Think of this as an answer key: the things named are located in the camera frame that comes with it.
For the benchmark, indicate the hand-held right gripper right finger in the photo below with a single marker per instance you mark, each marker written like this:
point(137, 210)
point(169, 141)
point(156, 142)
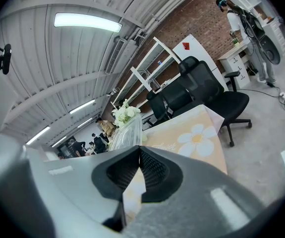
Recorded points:
point(194, 202)

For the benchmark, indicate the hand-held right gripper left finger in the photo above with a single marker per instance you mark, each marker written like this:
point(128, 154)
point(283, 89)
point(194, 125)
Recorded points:
point(82, 182)

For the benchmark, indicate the black cabinet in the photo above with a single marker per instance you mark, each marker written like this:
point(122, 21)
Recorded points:
point(65, 145)

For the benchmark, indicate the long ceiling light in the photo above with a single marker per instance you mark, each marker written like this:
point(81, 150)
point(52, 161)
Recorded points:
point(59, 141)
point(87, 21)
point(85, 122)
point(82, 106)
point(38, 135)

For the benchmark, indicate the white flower bouquet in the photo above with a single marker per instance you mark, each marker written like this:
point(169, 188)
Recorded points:
point(125, 113)

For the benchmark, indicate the black mesh office chair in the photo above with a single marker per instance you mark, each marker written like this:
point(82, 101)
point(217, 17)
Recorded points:
point(157, 105)
point(206, 83)
point(179, 98)

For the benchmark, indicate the white shelving unit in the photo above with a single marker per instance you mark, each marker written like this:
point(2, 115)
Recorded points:
point(142, 79)

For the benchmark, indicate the ceiling air vent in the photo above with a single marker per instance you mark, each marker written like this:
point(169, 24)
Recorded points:
point(115, 56)

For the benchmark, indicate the white drawer desk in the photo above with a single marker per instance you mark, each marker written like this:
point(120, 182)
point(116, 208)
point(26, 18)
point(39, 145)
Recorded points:
point(236, 63)

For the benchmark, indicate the white board with red sticker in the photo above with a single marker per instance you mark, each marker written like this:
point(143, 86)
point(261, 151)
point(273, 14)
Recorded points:
point(196, 48)

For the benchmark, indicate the black head camera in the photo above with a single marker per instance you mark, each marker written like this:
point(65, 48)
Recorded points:
point(6, 58)

